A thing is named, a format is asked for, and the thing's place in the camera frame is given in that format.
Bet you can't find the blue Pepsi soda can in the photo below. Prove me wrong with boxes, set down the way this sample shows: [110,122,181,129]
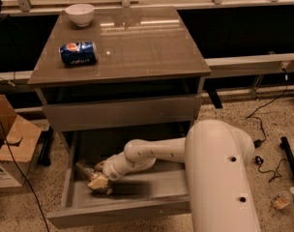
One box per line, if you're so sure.
[59,42,98,66]

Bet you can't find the closed grey top drawer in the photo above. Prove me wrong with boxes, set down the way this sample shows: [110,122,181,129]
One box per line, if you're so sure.
[43,95,201,131]

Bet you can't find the black stand leg left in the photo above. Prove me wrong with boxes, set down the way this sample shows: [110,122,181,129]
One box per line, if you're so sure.
[37,127,53,166]

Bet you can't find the grey drawer cabinet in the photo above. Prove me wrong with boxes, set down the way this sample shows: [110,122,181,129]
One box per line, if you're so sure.
[27,5,212,147]

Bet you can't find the clear plastic water bottle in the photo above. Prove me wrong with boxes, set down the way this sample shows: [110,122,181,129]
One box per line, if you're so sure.
[75,159,113,196]

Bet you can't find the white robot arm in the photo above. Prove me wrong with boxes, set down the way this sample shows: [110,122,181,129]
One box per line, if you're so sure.
[88,120,261,232]

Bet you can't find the black cable on left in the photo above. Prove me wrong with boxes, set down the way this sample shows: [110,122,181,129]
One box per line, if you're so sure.
[0,107,50,232]

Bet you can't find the white ceramic bowl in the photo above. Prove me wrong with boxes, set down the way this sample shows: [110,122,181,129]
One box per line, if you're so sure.
[65,4,94,27]

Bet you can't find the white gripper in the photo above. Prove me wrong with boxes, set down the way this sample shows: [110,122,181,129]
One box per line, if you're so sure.
[88,154,127,190]

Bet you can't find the brown cardboard box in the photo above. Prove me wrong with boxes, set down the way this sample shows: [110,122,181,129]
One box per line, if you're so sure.
[0,95,42,189]

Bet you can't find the small bottle on floor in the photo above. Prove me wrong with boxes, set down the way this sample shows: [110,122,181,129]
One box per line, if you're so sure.
[271,187,294,210]

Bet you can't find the open grey middle drawer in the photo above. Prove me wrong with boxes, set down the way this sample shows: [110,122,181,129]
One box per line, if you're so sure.
[47,122,190,229]

